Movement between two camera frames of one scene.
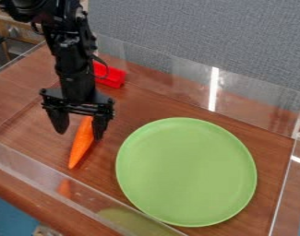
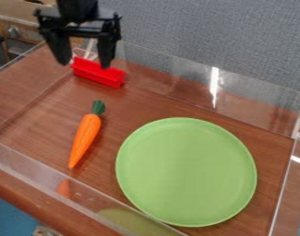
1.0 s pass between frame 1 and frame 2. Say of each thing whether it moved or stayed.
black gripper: moved
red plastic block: stayed
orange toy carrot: stayed
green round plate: stayed
